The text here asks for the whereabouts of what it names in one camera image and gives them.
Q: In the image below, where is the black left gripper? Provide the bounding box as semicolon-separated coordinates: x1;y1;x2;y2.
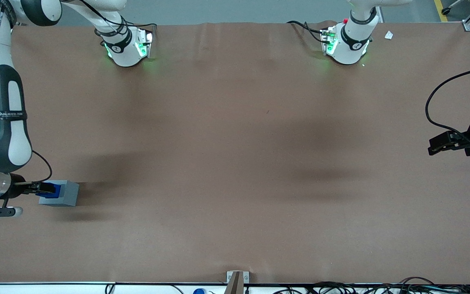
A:
428;113;470;157

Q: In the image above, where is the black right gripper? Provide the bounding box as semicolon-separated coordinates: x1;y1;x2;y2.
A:
9;174;56;200

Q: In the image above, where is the gray square base block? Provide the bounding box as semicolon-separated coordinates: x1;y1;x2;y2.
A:
38;180;80;207

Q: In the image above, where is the brown table mat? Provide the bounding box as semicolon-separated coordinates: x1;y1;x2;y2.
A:
0;20;470;285

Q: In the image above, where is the long black looped cable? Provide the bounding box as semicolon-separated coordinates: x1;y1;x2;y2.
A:
425;65;470;137

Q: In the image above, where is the black tangled cable bundle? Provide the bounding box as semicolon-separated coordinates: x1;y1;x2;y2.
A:
274;276;470;294

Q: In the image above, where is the black left base cable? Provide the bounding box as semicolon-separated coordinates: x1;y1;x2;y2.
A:
287;20;326;44

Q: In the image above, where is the black base cable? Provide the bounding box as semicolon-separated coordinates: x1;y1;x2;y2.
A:
287;20;326;44
120;14;158;28

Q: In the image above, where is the black right base cable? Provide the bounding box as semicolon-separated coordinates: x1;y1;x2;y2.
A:
120;14;158;28

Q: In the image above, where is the metal bracket with post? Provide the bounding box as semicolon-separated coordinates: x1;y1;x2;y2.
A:
224;270;250;294

